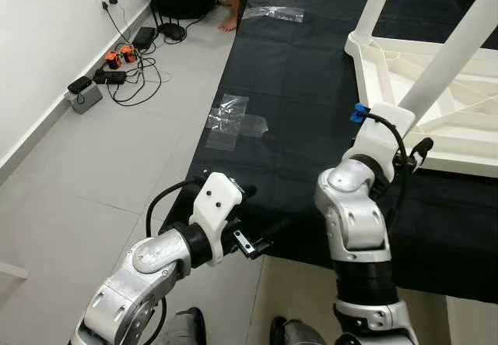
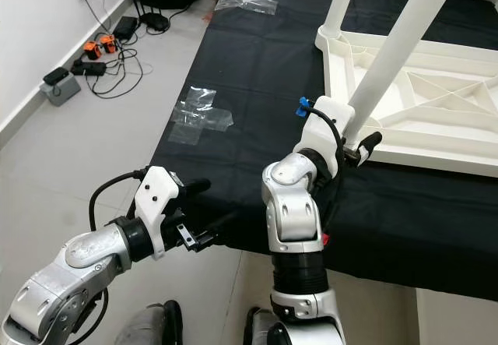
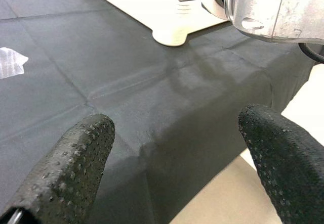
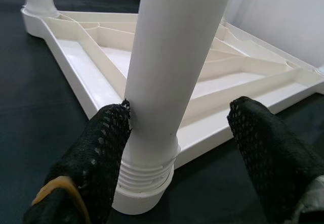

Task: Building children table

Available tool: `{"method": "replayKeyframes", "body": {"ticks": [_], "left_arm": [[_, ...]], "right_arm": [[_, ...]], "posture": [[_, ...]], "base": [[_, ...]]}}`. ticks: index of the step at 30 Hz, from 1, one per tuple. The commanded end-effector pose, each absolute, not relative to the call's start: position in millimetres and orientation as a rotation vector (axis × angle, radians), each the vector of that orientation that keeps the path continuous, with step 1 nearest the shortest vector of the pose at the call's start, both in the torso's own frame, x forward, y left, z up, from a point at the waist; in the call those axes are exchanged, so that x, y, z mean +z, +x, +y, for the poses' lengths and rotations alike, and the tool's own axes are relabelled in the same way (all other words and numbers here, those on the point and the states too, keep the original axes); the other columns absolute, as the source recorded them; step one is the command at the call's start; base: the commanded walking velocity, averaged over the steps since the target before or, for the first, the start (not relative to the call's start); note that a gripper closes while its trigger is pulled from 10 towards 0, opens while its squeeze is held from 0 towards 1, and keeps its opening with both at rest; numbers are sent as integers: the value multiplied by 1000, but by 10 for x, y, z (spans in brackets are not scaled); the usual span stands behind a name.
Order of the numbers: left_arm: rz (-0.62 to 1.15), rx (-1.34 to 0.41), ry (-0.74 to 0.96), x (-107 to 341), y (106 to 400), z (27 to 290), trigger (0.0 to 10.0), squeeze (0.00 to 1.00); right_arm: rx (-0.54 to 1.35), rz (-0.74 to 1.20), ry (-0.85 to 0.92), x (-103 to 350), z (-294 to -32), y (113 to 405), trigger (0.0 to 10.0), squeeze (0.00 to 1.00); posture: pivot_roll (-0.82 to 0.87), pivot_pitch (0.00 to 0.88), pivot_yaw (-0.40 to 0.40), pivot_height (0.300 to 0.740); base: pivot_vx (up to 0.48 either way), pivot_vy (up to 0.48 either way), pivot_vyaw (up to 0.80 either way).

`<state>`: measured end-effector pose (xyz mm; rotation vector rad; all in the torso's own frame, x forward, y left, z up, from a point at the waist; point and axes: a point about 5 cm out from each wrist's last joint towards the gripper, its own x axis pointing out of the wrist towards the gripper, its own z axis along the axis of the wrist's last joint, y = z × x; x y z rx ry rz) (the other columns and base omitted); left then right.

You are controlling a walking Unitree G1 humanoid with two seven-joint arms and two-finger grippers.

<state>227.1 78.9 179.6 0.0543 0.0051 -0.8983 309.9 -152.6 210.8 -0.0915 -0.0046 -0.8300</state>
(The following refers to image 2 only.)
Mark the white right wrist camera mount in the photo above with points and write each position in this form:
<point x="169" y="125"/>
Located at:
<point x="325" y="131"/>

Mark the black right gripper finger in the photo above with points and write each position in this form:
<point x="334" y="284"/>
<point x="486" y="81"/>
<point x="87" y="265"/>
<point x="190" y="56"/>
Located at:
<point x="369" y="147"/>

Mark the white plastic table top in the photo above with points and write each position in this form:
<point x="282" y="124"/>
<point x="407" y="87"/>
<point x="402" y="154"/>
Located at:
<point x="436" y="158"/>

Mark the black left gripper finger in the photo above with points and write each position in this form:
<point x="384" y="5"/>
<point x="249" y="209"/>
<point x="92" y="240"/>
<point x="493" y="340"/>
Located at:
<point x="194" y="186"/>
<point x="222" y="225"/>

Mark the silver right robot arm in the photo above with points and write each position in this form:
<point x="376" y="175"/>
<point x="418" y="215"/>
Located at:
<point x="296" y="228"/>

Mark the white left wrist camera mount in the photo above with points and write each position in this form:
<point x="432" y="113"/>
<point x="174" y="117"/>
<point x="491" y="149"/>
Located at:
<point x="158" y="209"/>

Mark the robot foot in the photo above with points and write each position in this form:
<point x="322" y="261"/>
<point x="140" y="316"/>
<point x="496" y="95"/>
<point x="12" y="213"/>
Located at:
<point x="268" y="328"/>
<point x="148" y="325"/>

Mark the black power adapter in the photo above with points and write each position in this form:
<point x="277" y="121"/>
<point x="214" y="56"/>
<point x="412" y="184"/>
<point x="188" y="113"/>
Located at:
<point x="125" y="26"/>

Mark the black power strip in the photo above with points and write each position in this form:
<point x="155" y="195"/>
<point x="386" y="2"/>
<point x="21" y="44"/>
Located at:
<point x="89" y="68"/>

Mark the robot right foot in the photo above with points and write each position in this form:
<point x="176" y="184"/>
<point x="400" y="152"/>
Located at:
<point x="268" y="328"/>

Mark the clear tape patch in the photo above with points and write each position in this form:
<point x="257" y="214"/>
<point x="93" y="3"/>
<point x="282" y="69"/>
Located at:
<point x="202" y="115"/>

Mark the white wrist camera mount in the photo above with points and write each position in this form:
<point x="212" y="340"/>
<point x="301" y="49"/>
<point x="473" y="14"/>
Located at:
<point x="325" y="131"/>
<point x="158" y="209"/>

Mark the orange black power plug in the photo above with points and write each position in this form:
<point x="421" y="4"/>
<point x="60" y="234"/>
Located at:
<point x="108" y="44"/>
<point x="92" y="49"/>

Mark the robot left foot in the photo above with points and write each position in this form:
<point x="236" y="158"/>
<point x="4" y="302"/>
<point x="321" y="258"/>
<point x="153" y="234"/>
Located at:
<point x="148" y="325"/>

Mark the round black floor device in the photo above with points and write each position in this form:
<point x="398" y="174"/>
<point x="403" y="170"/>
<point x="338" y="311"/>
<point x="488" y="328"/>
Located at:
<point x="154" y="22"/>

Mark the white plastic table leg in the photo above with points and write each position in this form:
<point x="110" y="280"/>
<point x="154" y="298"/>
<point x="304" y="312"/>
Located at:
<point x="341" y="2"/>
<point x="405" y="49"/>

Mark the black tablecloth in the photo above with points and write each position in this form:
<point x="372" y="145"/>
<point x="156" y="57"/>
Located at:
<point x="264" y="65"/>

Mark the clear tape strip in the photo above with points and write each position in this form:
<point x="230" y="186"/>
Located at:
<point x="245" y="4"/>

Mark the grey box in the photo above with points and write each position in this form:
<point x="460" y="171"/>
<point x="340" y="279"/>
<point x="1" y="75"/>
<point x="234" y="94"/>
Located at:
<point x="61" y="88"/>

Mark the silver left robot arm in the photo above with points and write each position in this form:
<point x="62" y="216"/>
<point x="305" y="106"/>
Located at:
<point x="74" y="283"/>

